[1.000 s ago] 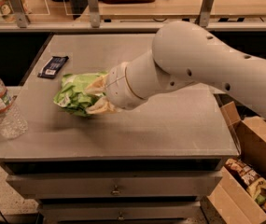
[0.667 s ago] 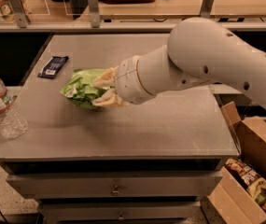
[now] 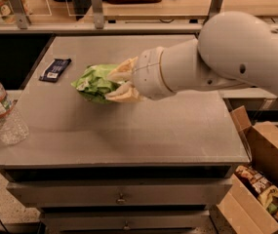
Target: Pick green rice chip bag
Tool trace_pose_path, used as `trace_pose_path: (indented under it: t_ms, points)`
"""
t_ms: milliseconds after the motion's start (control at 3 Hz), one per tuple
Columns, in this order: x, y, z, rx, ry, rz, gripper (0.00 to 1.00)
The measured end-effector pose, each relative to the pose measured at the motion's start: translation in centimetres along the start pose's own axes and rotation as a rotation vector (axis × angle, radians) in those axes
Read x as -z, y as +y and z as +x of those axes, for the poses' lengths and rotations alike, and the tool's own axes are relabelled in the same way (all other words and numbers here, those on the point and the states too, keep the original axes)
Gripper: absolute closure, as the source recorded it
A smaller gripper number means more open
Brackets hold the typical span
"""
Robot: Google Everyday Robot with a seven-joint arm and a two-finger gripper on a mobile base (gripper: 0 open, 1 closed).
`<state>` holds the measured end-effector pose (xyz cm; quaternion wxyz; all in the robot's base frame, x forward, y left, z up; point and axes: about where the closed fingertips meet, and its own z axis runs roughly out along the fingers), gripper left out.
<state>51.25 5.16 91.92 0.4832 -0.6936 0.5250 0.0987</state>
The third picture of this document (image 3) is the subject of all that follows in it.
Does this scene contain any grey metal drawer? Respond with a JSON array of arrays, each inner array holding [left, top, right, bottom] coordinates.
[[40, 211, 210, 231], [7, 178, 232, 208]]

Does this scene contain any cardboard box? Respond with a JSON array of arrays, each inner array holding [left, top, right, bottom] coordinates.
[[218, 106, 278, 234]]

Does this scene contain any brown snack bag in box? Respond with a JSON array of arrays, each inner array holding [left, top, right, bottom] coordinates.
[[235, 165, 278, 214]]

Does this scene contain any dark blue snack bar wrapper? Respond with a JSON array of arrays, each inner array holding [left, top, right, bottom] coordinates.
[[39, 58, 71, 83]]

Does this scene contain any right metal bracket post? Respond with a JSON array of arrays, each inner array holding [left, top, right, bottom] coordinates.
[[204, 0, 223, 23]]

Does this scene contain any lower grey metal drawer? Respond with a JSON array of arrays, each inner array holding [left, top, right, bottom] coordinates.
[[40, 211, 210, 231]]

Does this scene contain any middle metal bracket post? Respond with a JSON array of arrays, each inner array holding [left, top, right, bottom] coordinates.
[[91, 0, 104, 29]]

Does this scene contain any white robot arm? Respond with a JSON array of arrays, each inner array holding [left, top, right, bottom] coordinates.
[[105, 12, 278, 102]]

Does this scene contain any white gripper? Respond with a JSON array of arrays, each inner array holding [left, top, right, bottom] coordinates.
[[105, 47, 176, 102]]

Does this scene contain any upper grey metal drawer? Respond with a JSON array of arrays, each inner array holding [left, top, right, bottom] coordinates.
[[7, 178, 232, 208]]

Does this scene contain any left metal bracket post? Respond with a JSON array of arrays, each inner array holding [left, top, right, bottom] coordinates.
[[9, 0, 30, 29]]

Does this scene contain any green rice chip bag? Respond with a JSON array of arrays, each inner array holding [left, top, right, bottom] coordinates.
[[71, 64, 120, 103]]

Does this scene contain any metal bracket post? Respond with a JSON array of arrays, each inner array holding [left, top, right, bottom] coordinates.
[[204, 0, 223, 23], [9, 0, 30, 29], [91, 0, 104, 29]]

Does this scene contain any clear plastic water bottle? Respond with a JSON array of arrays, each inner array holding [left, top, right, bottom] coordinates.
[[0, 83, 29, 145]]

